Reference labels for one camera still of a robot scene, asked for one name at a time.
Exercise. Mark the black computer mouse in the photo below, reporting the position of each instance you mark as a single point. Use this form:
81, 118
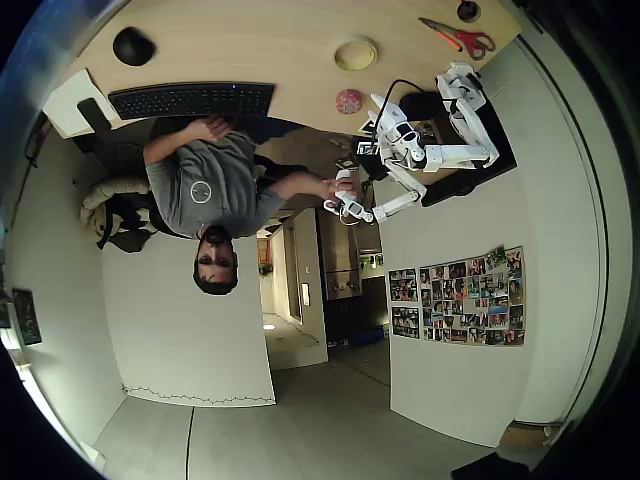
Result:
132, 46

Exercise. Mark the person's left forearm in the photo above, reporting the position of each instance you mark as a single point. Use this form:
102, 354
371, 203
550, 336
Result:
175, 142

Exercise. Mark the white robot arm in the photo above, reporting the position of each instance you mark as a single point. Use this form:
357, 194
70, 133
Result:
472, 127

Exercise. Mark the yellowish roll of tape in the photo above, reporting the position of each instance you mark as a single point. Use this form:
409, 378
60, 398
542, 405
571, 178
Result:
341, 55

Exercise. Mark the pink ball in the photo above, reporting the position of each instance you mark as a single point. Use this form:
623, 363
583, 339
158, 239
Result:
348, 101

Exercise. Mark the person's right forearm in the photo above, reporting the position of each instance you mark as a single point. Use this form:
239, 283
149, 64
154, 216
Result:
300, 184

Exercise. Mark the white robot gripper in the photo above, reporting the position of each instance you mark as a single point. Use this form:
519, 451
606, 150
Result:
385, 121

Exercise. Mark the person's left hand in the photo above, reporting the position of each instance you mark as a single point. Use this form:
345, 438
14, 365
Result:
216, 128

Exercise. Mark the black jacket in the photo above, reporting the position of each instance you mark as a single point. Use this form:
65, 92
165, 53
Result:
127, 225

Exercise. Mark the white paper sheet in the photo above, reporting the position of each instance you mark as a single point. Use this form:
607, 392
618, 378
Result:
67, 102

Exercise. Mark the person's right hand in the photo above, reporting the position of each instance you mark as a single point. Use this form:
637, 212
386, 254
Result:
334, 188

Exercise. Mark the black base mat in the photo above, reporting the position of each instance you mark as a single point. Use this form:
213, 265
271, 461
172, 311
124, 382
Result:
450, 187

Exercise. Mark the small photo sheet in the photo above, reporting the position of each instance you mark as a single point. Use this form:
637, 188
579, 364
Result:
402, 285
405, 322

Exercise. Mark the black keyboard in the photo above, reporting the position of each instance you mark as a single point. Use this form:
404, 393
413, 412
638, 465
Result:
192, 100

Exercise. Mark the small black picture frame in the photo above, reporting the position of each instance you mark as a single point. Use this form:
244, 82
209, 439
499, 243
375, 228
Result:
367, 148

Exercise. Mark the stainless steel fridge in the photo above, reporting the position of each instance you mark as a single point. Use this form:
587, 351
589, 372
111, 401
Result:
340, 260

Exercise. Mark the dark framed picture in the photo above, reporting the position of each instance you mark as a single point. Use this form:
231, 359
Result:
27, 316

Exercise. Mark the beige blanket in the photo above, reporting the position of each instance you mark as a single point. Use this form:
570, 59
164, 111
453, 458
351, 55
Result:
107, 192

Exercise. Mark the cardboard box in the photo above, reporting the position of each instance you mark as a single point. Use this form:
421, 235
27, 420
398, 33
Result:
525, 434

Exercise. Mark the black desk grommet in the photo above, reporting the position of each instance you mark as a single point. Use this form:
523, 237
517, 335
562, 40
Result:
468, 10

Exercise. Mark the large photo collage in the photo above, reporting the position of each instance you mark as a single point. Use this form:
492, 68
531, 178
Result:
472, 295

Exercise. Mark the man in grey shirt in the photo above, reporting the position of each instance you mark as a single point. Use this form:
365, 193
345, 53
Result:
210, 190

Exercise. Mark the white leader arm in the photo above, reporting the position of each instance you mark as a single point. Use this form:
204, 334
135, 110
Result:
400, 202

